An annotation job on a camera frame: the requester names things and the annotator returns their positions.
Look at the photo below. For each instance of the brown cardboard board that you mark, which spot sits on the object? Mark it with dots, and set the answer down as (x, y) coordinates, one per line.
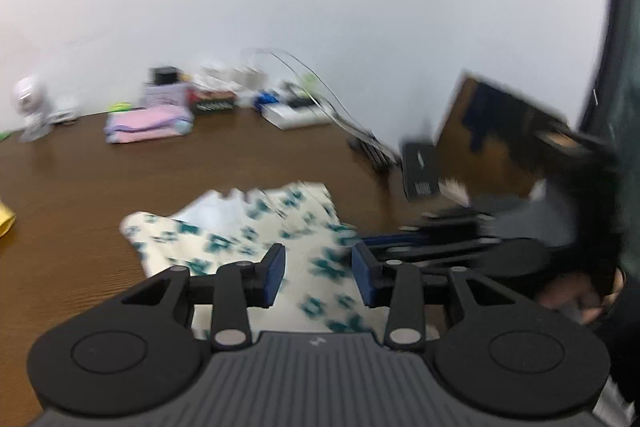
(488, 139)

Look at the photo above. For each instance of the cream green-flower garment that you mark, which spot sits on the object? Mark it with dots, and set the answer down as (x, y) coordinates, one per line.
(318, 293)

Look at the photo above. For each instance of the white power strip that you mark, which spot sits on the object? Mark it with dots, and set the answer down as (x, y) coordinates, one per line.
(285, 117)

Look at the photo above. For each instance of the green tissue pack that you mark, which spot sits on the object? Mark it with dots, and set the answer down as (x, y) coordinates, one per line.
(120, 107)

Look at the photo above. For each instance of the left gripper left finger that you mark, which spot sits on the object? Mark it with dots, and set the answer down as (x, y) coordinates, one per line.
(241, 285)

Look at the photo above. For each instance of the dark tissue box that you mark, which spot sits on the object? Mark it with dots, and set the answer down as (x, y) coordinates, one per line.
(212, 91)

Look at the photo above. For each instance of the person right hand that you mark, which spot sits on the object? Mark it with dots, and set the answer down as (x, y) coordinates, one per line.
(575, 297)

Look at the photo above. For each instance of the black phone stand clamp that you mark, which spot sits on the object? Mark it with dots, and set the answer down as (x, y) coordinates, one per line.
(374, 153)

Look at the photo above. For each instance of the white round robot figurine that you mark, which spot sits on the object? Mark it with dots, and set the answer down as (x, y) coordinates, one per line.
(30, 100)

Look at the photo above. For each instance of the lavender tin box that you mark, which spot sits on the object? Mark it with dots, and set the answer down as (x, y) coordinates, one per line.
(165, 94)

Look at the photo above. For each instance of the white charger plug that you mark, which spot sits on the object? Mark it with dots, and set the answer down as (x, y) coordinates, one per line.
(251, 81)

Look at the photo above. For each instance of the blue toy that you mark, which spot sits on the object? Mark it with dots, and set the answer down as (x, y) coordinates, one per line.
(264, 98)

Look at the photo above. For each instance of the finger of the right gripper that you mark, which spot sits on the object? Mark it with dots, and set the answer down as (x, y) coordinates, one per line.
(401, 237)
(395, 253)

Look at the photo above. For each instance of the pink blue purple-trimmed garment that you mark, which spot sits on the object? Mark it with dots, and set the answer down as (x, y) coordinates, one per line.
(146, 124)

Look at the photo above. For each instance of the black wireless charger phone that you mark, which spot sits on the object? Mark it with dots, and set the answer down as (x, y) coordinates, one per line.
(420, 176)

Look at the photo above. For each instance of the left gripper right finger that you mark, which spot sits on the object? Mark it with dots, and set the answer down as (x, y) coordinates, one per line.
(397, 286)

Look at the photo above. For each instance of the white small device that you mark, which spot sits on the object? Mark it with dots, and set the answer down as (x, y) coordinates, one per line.
(64, 111)

